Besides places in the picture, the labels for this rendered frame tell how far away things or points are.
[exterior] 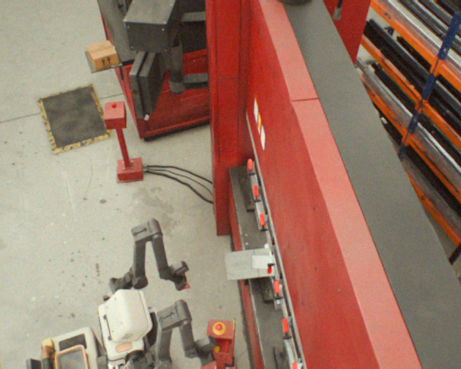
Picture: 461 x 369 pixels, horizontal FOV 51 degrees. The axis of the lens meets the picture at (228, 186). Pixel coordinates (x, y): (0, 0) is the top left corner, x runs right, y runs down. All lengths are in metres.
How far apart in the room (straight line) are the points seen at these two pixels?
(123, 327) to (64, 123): 3.27
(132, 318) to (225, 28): 1.52
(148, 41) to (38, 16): 4.20
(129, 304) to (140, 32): 1.48
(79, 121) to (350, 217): 4.07
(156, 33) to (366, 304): 1.99
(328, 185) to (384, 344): 0.49
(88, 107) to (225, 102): 2.61
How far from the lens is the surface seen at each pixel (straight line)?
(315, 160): 1.53
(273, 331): 2.75
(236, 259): 2.80
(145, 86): 3.08
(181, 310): 1.98
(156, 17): 2.83
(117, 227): 4.23
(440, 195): 4.17
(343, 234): 1.37
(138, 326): 2.27
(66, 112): 5.32
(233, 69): 2.80
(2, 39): 6.69
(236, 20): 2.63
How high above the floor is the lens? 3.42
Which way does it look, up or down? 51 degrees down
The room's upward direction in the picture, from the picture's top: straight up
